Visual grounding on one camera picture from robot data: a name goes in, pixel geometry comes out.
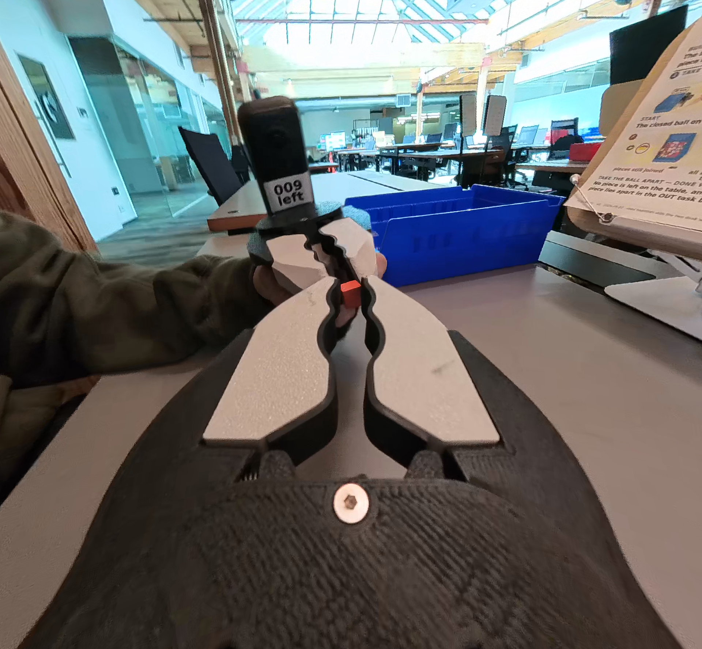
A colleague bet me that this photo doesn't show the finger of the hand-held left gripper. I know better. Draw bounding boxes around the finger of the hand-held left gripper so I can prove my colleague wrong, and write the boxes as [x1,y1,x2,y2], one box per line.
[321,219,378,280]
[266,235,330,294]

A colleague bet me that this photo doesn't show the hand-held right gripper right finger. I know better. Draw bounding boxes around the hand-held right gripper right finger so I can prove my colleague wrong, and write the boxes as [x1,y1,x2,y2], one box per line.
[362,275,501,446]

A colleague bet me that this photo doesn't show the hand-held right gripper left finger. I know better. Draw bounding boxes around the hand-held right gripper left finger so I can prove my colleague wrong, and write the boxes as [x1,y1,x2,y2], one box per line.
[203,275,338,444]

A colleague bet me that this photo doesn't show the person's left hand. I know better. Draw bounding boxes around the person's left hand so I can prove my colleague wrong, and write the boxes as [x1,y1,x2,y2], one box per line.
[253,251,388,334]

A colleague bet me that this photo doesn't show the empty blue bin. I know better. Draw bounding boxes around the empty blue bin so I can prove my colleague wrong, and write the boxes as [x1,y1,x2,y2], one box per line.
[344,184,566,287]

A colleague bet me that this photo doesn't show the black mesh chair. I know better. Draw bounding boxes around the black mesh chair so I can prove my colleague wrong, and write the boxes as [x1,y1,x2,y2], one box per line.
[548,117,581,159]

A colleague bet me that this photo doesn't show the wooden instruction board with paper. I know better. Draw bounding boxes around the wooden instruction board with paper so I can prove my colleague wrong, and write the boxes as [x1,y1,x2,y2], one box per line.
[565,16,702,247]

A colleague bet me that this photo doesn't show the black monitor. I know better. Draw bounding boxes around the black monitor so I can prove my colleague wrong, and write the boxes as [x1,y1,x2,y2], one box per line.
[609,5,690,86]

